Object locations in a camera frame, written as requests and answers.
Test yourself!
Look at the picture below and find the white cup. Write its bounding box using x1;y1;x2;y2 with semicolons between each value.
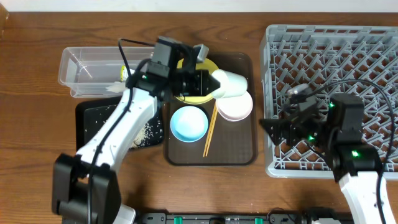
211;69;248;99

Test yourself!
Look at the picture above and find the yellow round plate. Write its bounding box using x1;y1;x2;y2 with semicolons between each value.
176;58;218;105

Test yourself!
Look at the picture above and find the pink bowl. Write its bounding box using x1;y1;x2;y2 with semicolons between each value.
216;91;253;122

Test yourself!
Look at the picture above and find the light blue bowl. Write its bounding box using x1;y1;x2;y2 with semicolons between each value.
170;106;209;143

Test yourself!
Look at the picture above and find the green yellow snack wrapper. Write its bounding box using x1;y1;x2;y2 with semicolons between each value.
120;65;135;82

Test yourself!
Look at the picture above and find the white tissue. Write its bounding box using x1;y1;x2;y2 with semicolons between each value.
106;82;126;93

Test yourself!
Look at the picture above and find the pile of rice leftovers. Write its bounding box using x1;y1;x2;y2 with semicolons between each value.
131;121;164;149

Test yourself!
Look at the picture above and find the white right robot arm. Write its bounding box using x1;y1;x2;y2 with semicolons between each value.
260;93;396;223

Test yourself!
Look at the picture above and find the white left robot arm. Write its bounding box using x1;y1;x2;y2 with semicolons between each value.
52;36;220;224

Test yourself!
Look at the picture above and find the grey dishwasher rack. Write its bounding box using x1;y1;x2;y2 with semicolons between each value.
260;25;397;180

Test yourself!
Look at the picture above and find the black plastic waste tray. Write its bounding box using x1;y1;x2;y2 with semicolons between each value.
75;96;164;150

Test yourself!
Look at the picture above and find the clear plastic waste bin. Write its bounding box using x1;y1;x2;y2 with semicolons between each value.
58;46;156;98

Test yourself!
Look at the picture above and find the dark brown serving tray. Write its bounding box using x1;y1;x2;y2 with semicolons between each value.
164;52;257;166

